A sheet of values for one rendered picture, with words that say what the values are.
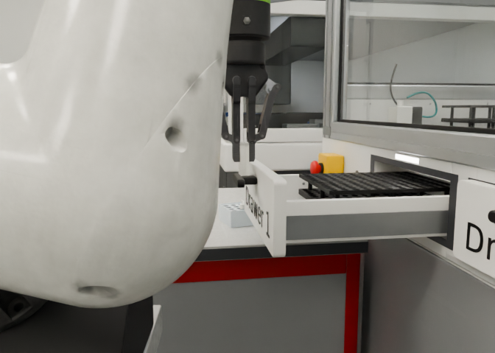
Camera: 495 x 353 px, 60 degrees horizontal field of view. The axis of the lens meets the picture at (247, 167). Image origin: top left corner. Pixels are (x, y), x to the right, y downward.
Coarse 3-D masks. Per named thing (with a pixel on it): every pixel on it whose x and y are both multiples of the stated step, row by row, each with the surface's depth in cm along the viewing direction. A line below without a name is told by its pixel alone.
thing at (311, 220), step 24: (288, 192) 85; (432, 192) 83; (288, 216) 60; (312, 216) 61; (336, 216) 61; (360, 216) 62; (384, 216) 62; (408, 216) 63; (432, 216) 64; (288, 240) 61; (312, 240) 62; (336, 240) 62
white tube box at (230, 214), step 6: (222, 204) 103; (228, 204) 104; (234, 204) 104; (222, 210) 100; (228, 210) 97; (234, 210) 98; (240, 210) 96; (222, 216) 100; (228, 216) 97; (234, 216) 96; (240, 216) 96; (246, 216) 97; (228, 222) 97; (234, 222) 96; (240, 222) 97; (246, 222) 97
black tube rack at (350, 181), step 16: (320, 176) 80; (336, 176) 79; (352, 176) 79; (368, 176) 80; (384, 176) 79; (400, 176) 79; (416, 176) 79; (304, 192) 79; (320, 192) 74; (352, 192) 66; (368, 192) 66; (384, 192) 66; (400, 192) 67; (416, 192) 79; (448, 192) 69
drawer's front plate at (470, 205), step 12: (468, 180) 58; (468, 192) 57; (480, 192) 54; (492, 192) 52; (456, 204) 59; (468, 204) 57; (480, 204) 54; (492, 204) 52; (456, 216) 59; (468, 216) 57; (480, 216) 54; (456, 228) 59; (480, 228) 54; (492, 228) 52; (456, 240) 59; (456, 252) 59; (468, 252) 57; (480, 252) 55; (492, 252) 52; (468, 264) 57; (480, 264) 55; (492, 264) 52; (492, 276) 52
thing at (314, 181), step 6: (300, 174) 82; (306, 174) 82; (306, 180) 77; (312, 180) 75; (318, 180) 75; (318, 186) 70; (324, 186) 69; (330, 186) 69; (330, 192) 65; (336, 192) 65
